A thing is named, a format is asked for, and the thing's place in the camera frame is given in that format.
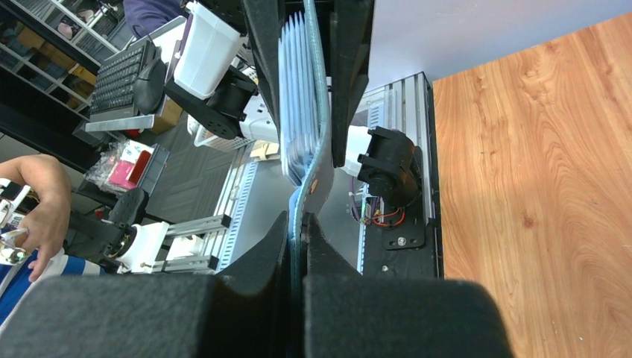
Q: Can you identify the person's bare forearm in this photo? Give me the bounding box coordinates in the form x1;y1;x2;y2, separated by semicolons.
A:
1;154;72;209

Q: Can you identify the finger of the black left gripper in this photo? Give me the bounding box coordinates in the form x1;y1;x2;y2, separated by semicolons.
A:
241;0;281;137
329;1;375;168

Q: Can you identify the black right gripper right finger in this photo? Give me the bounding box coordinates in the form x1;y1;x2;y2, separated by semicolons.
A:
303;214;514;357

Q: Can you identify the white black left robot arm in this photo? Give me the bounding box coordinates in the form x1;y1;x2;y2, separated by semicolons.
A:
165;1;375;168

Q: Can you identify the black computer keyboard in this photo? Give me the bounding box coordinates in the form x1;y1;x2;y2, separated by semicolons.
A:
89;39;156;122

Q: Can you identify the blue leather card holder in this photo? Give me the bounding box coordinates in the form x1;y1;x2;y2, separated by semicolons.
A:
278;1;331;357

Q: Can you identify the person's bare hand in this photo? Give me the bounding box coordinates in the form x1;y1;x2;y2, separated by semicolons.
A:
21;202;71;283

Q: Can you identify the seated person in background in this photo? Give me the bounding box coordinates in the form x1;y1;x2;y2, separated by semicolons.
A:
0;249;107;327

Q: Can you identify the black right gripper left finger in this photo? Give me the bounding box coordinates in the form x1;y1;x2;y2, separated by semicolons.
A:
1;212;288;357

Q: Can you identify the pink packet in bin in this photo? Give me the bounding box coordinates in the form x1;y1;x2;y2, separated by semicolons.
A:
104;142;154;192

